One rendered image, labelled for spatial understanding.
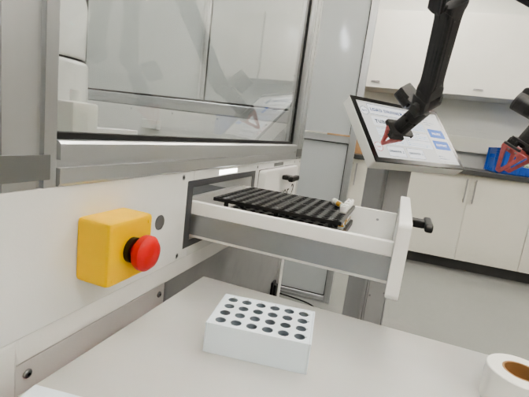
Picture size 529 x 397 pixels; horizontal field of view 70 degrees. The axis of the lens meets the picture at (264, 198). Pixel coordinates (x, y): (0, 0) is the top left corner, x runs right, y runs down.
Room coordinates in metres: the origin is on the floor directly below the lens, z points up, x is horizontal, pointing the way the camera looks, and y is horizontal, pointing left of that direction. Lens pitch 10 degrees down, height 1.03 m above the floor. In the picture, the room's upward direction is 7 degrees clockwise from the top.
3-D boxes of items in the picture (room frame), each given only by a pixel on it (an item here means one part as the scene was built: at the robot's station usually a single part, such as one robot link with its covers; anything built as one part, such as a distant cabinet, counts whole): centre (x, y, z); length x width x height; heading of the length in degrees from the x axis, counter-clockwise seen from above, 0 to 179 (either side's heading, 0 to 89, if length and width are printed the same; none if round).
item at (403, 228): (0.63, -0.24, 0.87); 0.29 x 0.02 x 0.11; 161
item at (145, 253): (0.40, 0.13, 0.88); 0.04 x 0.03 x 0.04; 161
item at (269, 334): (0.44, -0.02, 0.78); 0.12 x 0.08 x 0.04; 81
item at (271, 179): (1.03, -0.04, 0.87); 0.29 x 0.02 x 0.11; 161
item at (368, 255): (0.69, -0.04, 0.86); 0.40 x 0.26 x 0.06; 71
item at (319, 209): (0.69, -0.05, 0.87); 0.22 x 0.18 x 0.06; 71
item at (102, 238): (0.41, 0.16, 0.88); 0.07 x 0.05 x 0.07; 161
